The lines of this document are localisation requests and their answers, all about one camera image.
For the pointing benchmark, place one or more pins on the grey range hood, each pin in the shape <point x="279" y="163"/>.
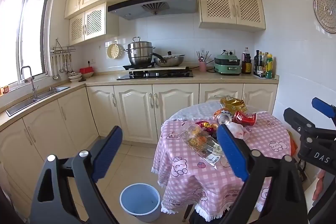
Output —
<point x="152" y="5"/>

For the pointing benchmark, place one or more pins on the steel frying pan with lid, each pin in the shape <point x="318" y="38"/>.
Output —
<point x="169" y="60"/>

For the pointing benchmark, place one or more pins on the amber glass bottle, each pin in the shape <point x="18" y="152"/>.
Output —
<point x="264" y="61"/>

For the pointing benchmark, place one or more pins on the person's right hand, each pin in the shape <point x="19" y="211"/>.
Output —
<point x="320" y="183"/>

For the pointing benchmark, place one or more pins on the stacked white bowls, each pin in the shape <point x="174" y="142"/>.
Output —
<point x="74" y="77"/>

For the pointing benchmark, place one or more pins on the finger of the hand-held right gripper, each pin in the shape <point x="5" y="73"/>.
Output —
<point x="324" y="107"/>
<point x="296" y="117"/>

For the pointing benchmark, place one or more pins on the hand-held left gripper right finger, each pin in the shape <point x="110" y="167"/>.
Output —
<point x="231" y="150"/>

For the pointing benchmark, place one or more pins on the green electric cooker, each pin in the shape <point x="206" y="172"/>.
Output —
<point x="227" y="65"/>

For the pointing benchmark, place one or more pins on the crushed red soda can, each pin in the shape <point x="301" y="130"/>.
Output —
<point x="245" y="119"/>

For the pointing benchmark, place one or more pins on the small amber jar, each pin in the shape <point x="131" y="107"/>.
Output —
<point x="4" y="89"/>

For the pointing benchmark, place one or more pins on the green bottle yellow label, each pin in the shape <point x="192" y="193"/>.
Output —
<point x="269" y="67"/>

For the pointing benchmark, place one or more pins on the white lace cloth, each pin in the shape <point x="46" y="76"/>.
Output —
<point x="194" y="111"/>

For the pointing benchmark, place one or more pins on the magenta candy wrapper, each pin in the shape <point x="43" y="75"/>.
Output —
<point x="204" y="127"/>

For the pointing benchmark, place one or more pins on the cream base kitchen cabinets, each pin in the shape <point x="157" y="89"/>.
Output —
<point x="136" y="111"/>

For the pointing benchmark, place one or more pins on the white printed wrapper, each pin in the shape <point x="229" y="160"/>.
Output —
<point x="212" y="158"/>

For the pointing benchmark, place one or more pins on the gold snack bag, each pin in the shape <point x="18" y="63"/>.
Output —
<point x="233" y="103"/>

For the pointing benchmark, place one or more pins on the orange soda can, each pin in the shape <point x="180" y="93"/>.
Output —
<point x="223" y="116"/>

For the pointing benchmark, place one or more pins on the clear yellow snack wrapper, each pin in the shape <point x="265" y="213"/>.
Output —
<point x="194" y="140"/>

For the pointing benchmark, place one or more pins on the metal wall utensil rack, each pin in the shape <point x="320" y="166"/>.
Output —
<point x="63" y="49"/>

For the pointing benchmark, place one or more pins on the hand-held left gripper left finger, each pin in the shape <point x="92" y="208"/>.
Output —
<point x="106" y="153"/>

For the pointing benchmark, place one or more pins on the round metal steamer plate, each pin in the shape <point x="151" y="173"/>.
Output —
<point x="326" y="11"/>

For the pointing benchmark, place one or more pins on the pink utensil holder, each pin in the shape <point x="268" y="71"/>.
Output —
<point x="202" y="66"/>

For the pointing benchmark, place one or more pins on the blue trash bin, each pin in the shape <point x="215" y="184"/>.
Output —
<point x="139" y="200"/>

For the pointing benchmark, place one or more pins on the chrome kitchen faucet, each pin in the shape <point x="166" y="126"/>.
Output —
<point x="32" y="85"/>

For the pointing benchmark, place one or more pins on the sliding kitchen window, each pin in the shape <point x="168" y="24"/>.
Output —
<point x="29" y="29"/>

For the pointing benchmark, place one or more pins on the large brown sauce bottle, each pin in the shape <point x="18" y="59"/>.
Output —
<point x="246" y="62"/>

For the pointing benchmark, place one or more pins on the pink checked tablecloth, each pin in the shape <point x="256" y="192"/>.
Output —
<point x="262" y="134"/>

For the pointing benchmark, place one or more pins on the dark glass bottle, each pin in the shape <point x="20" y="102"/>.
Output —
<point x="261" y="66"/>
<point x="256" y="64"/>

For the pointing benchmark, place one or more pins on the stainless steel steamer pot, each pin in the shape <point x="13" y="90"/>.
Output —
<point x="139" y="52"/>

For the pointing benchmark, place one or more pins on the small lattice door wall cabinet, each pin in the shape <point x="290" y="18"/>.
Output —
<point x="90" y="23"/>

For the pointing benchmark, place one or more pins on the cream round perforated tray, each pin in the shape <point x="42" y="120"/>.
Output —
<point x="115" y="50"/>

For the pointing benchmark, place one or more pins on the red storage box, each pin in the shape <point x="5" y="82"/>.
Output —
<point x="86" y="71"/>

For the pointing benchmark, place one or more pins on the white tissue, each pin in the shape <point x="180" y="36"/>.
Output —
<point x="237" y="132"/>

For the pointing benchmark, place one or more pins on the black gas stove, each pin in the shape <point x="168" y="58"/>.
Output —
<point x="157" y="74"/>

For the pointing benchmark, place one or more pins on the orange object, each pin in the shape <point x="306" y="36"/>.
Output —
<point x="292" y="144"/>

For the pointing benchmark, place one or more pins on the row of hanging utensils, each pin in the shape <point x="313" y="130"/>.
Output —
<point x="61" y="64"/>

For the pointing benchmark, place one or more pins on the wide lattice door wall cabinet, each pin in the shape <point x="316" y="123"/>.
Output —
<point x="231" y="7"/>

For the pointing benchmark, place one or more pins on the stainless steel sink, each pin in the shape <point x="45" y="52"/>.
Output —
<point x="26" y="103"/>

